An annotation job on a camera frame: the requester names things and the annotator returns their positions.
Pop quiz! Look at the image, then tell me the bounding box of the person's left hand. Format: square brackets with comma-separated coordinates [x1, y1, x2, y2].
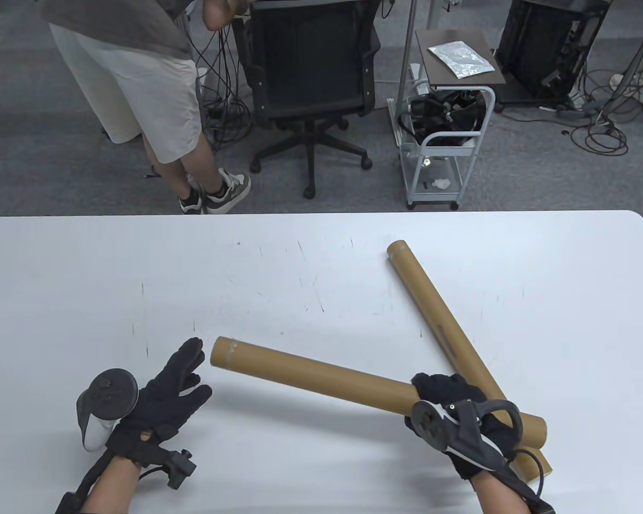
[107, 337, 213, 466]

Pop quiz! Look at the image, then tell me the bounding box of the person's right hand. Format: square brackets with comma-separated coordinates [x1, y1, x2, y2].
[405, 372, 523, 480]

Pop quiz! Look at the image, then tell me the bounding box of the black grey hand controller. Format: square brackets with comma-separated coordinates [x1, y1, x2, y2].
[76, 368, 140, 451]
[410, 399, 523, 472]

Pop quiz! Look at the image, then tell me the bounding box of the brown cardboard mailing tube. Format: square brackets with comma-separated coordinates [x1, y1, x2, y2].
[386, 240, 554, 479]
[211, 336, 548, 449]

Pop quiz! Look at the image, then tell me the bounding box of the person's left forearm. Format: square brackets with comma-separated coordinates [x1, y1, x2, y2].
[80, 458, 140, 514]

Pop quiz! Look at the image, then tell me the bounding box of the person's right forearm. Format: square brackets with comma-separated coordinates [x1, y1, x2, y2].
[472, 471, 536, 514]

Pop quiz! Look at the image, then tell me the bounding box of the white metal utility cart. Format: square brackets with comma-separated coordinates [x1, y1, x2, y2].
[388, 80, 496, 210]

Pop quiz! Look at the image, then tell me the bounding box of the black headset gear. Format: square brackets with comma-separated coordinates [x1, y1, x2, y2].
[399, 90, 487, 146]

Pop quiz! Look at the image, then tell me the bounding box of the small brown top side table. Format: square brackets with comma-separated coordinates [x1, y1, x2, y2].
[415, 29, 506, 86]

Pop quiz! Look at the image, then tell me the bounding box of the silver metal pole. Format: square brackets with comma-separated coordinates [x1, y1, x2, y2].
[397, 0, 418, 134]

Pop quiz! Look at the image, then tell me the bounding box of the crumpled silver foil bag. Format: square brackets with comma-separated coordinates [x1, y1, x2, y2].
[428, 41, 496, 79]

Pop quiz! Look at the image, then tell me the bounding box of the black computer rack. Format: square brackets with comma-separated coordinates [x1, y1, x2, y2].
[496, 0, 611, 105]

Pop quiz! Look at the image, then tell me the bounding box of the black mesh office chair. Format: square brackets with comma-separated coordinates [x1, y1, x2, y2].
[233, 0, 382, 199]

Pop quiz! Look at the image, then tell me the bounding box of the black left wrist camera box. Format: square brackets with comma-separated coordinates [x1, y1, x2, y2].
[161, 450, 198, 489]

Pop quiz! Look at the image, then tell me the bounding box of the black right glove cable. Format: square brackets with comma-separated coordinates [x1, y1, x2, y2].
[514, 449, 547, 498]

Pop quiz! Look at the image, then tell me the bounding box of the black coiled floor cable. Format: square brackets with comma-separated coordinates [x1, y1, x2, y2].
[560, 64, 630, 157]

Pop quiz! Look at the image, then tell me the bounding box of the black cable bundle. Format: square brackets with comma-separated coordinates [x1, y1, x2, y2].
[190, 27, 252, 145]

